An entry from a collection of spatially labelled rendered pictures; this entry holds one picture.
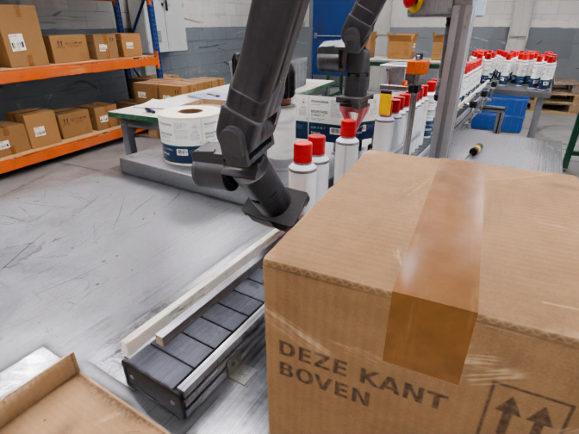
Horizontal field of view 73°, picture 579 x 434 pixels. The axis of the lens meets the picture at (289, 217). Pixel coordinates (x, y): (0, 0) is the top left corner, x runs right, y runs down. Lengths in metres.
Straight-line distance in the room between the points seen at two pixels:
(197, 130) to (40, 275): 0.58
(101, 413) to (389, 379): 0.39
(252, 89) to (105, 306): 0.46
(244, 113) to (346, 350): 0.32
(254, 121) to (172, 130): 0.74
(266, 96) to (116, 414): 0.44
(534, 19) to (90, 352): 8.37
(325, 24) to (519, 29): 3.59
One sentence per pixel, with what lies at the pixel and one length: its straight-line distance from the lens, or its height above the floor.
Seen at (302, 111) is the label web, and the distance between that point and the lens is 1.34.
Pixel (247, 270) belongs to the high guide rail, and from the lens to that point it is 0.56.
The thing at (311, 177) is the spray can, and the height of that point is 1.03.
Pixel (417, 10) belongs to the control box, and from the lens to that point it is 1.16.
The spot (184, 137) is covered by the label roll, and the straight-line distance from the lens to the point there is 1.22.
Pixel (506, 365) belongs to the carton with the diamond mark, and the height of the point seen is 1.09.
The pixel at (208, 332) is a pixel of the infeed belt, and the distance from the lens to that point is 0.59.
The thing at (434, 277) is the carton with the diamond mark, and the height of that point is 1.12.
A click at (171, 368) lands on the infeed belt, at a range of 0.55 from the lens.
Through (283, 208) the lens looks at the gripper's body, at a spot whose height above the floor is 1.01.
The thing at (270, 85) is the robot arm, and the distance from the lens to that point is 0.49.
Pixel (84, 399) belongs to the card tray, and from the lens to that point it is 0.62.
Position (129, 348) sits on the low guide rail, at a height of 0.91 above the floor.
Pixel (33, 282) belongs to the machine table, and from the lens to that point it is 0.90.
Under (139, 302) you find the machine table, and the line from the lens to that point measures 0.76.
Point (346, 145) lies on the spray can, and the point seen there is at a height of 1.04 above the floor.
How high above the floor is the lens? 1.27
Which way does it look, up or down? 26 degrees down
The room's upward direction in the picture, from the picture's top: straight up
